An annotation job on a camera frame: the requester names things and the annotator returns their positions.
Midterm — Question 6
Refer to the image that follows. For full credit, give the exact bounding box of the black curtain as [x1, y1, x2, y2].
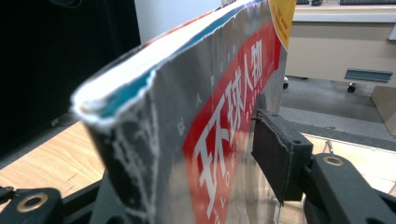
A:
[0, 0, 142, 158]

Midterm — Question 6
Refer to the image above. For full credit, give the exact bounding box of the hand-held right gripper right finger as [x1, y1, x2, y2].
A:
[250, 107, 315, 203]

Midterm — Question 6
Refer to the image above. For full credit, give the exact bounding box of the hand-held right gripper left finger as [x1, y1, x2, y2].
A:
[89, 173, 126, 224]

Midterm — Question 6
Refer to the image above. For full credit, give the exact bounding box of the dark magazine with red print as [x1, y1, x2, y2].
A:
[69, 0, 298, 224]

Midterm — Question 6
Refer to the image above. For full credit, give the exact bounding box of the black keyboard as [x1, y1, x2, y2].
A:
[339, 0, 396, 6]

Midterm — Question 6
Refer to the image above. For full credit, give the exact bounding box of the blue-grey desk label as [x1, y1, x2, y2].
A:
[344, 67, 394, 84]

